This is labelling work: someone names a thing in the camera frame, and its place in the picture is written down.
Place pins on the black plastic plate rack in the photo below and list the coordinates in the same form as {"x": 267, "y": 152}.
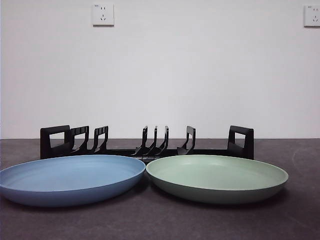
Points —
{"x": 60, "y": 130}

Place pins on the green round plate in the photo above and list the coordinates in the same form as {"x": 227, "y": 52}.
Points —
{"x": 215, "y": 177}

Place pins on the blue round plate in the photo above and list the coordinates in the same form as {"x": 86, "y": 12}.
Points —
{"x": 70, "y": 180}

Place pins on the white wall socket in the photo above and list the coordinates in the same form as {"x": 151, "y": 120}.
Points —
{"x": 103, "y": 14}
{"x": 312, "y": 15}

